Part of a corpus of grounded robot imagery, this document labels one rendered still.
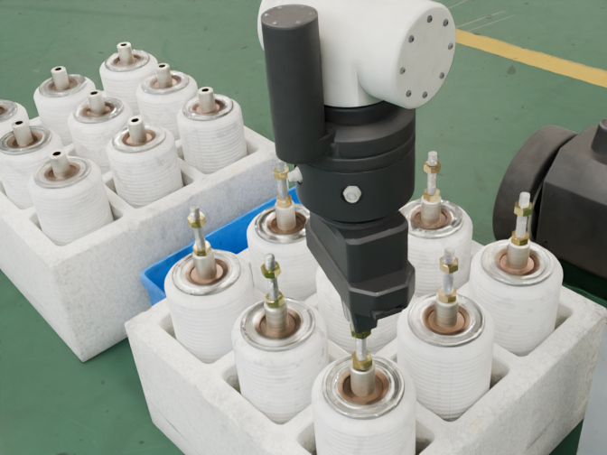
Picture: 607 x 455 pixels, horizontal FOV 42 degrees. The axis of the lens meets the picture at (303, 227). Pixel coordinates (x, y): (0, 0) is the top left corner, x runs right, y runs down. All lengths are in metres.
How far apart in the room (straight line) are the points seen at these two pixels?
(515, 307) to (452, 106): 0.88
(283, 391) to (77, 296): 0.40
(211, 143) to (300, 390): 0.48
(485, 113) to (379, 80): 1.18
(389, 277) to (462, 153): 0.94
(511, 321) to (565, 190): 0.31
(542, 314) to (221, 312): 0.34
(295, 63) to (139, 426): 0.69
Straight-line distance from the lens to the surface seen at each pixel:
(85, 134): 1.21
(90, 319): 1.14
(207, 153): 1.18
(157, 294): 1.08
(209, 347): 0.89
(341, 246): 0.58
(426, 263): 0.91
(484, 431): 0.81
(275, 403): 0.82
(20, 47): 2.20
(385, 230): 0.57
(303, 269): 0.91
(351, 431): 0.72
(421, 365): 0.79
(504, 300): 0.85
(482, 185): 1.44
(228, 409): 0.83
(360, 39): 0.49
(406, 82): 0.49
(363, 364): 0.71
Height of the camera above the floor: 0.81
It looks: 37 degrees down
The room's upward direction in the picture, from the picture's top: 5 degrees counter-clockwise
